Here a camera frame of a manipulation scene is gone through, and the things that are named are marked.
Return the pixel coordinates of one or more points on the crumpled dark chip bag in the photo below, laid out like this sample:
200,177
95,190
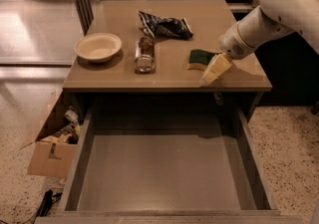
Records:
165,26

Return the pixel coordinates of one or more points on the white paper bowl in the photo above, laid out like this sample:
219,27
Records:
98,47

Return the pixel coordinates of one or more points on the green and yellow sponge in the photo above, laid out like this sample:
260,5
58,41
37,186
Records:
199,59

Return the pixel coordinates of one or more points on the open grey top drawer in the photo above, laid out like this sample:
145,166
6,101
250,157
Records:
191,166

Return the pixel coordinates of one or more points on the grey cabinet with top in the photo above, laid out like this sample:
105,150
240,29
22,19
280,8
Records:
208,20

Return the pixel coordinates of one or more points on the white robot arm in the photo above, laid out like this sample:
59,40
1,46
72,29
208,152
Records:
270,20

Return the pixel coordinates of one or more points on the clear glass jar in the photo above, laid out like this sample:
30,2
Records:
145,55

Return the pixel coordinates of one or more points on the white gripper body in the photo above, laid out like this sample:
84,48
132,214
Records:
232,43

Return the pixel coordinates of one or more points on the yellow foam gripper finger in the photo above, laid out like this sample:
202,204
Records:
218,65

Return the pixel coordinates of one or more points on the cardboard box with trash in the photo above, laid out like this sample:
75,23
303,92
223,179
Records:
54,135

